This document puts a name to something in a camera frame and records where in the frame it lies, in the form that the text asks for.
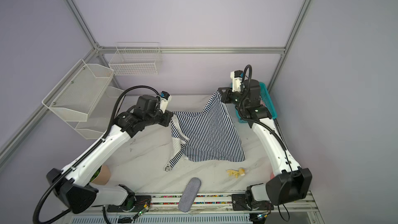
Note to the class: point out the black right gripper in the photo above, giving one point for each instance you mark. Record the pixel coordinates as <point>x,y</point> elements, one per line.
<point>222,88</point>

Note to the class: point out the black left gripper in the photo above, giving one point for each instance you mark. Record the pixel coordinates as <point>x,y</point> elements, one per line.
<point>167,115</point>

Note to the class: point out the blue white striped tank top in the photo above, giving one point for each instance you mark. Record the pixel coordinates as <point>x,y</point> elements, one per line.
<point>206,135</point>

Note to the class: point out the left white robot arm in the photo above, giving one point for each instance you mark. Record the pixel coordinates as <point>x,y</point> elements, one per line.
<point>74,188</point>

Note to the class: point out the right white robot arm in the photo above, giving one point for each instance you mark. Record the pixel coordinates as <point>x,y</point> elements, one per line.
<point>289,181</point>

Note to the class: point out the teal plastic basket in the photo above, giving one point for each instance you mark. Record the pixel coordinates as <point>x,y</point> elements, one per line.
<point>267,102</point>

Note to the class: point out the grey fabric pouch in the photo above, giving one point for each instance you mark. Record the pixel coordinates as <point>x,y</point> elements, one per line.
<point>189,195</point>

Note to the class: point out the green potted plant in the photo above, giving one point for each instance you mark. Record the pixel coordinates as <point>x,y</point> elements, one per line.
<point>101,176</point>

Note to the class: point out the yellow toy giraffe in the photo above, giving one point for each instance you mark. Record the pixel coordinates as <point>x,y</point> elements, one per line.
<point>236,173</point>

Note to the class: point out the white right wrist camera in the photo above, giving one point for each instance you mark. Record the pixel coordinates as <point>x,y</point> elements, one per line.
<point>237,77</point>

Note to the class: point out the horizontal aluminium frame bar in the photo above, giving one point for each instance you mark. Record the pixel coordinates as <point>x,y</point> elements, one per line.
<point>199,50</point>

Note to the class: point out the white wire wall basket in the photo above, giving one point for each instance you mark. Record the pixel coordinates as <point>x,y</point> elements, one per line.
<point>136,58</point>

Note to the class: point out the white mesh wall shelf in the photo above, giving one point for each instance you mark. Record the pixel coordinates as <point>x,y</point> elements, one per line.
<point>84,99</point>

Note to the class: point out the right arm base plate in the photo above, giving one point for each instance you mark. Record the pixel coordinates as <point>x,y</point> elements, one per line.
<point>246,202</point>

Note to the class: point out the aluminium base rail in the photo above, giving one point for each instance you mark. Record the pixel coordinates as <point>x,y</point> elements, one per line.
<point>209,203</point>

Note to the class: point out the aluminium frame corner post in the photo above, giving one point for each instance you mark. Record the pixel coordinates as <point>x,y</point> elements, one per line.
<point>96,48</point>

